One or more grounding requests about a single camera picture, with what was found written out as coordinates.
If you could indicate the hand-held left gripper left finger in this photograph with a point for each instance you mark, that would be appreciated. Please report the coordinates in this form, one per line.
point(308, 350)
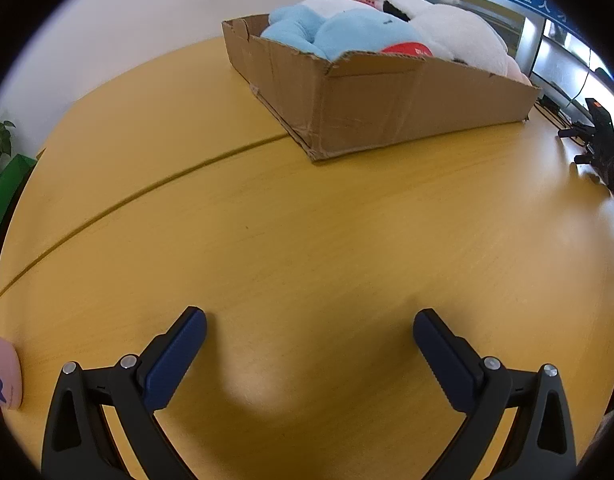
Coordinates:
point(174, 360)

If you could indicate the light blue plush toy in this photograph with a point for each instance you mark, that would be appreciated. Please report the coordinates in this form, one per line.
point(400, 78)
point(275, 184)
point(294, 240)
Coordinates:
point(347, 30)

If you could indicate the black camera on tripod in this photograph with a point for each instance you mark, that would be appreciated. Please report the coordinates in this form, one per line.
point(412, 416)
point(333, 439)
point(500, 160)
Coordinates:
point(604, 130)

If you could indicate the white and pink plush toy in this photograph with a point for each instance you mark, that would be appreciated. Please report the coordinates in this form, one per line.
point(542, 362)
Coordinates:
point(462, 35)

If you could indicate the pale pink printed item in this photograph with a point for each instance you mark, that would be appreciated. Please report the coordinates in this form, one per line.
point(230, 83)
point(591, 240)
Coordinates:
point(4, 360)

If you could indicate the brown cardboard box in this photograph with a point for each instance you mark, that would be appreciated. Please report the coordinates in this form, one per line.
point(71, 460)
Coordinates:
point(377, 105)

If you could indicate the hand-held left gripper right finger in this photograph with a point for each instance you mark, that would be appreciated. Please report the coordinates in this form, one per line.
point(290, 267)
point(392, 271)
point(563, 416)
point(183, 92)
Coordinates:
point(444, 360)

